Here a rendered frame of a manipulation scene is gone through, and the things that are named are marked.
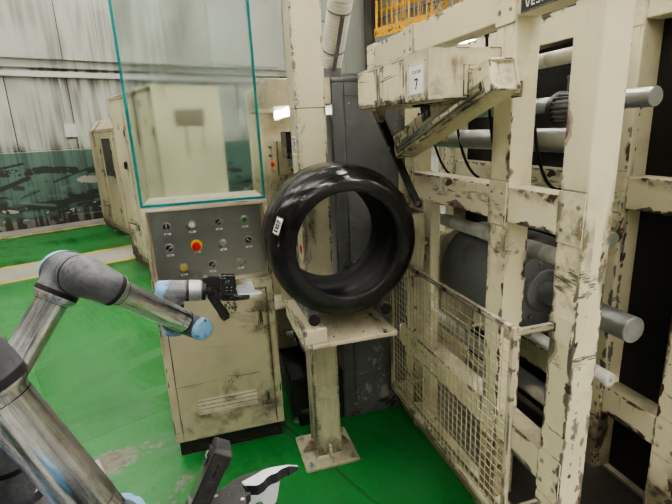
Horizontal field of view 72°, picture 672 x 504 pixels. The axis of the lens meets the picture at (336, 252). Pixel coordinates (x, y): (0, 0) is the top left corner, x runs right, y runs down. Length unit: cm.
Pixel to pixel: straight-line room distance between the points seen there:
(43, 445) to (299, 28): 162
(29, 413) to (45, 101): 996
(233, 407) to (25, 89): 885
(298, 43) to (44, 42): 906
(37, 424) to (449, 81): 126
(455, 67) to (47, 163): 956
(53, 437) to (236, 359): 164
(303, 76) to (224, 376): 145
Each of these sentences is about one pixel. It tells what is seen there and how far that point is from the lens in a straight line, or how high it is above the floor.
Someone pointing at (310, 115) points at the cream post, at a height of 163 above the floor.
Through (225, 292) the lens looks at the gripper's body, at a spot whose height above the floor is 103.
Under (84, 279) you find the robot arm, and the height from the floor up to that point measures 121.
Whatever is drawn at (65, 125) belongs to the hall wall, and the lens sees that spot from 1058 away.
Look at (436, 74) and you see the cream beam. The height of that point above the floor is 171.
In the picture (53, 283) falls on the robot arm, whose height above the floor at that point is 120.
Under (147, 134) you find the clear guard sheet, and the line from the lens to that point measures 218.
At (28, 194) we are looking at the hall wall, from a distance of 1052.
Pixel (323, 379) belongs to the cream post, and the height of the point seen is 44.
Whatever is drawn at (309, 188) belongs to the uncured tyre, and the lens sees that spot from 157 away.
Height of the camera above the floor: 157
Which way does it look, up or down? 15 degrees down
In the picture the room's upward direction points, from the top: 3 degrees counter-clockwise
